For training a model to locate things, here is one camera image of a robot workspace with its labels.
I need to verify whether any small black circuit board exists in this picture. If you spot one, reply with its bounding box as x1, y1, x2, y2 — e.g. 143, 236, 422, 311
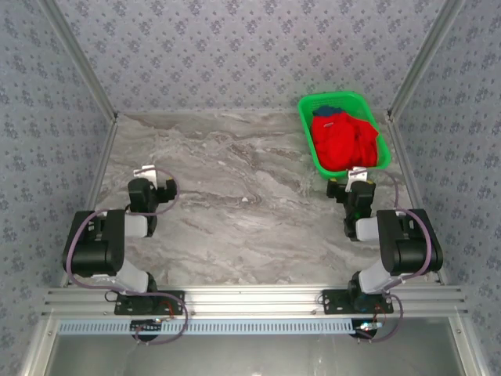
351, 319, 383, 341
130, 319, 162, 341

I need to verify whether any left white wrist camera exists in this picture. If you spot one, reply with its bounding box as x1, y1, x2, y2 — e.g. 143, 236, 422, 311
132, 164, 158, 186

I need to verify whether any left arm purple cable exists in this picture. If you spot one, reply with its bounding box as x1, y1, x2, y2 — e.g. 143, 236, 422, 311
63, 168, 189, 346

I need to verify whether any green plastic basket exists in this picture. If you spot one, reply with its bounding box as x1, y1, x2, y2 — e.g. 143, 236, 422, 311
297, 91, 392, 182

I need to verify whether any aluminium frame leg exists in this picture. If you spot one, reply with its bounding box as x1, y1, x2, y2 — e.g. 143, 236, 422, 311
19, 316, 59, 376
448, 316, 485, 376

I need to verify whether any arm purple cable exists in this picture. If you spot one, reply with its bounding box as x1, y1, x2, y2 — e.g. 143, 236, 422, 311
63, 168, 189, 346
355, 170, 442, 345

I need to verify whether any aluminium table side rail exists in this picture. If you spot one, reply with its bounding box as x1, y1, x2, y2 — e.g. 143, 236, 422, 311
60, 115, 118, 287

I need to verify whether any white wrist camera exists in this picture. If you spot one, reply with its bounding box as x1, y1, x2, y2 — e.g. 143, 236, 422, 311
346, 167, 369, 193
132, 164, 158, 186

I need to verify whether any wide aluminium mounting rail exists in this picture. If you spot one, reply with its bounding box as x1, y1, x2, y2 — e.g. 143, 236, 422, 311
41, 284, 470, 317

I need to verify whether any dark blue garment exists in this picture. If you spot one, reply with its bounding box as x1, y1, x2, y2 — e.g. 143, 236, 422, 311
312, 104, 345, 118

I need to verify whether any white slotted cable duct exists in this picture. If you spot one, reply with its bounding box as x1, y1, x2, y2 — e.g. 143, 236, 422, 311
58, 319, 357, 336

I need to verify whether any red t-shirt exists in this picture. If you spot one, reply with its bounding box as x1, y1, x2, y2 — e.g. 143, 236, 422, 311
311, 109, 380, 172

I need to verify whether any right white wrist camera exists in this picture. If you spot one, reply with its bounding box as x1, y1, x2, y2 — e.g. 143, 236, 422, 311
346, 167, 369, 193

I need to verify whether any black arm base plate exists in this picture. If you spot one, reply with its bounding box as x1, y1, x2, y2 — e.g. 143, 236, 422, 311
114, 289, 186, 316
321, 288, 395, 316

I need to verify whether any slanted aluminium frame post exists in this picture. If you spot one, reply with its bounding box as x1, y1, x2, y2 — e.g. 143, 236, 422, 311
41, 0, 119, 118
386, 0, 466, 118

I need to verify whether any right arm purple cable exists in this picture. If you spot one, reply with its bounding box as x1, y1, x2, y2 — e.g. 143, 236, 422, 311
355, 170, 442, 345

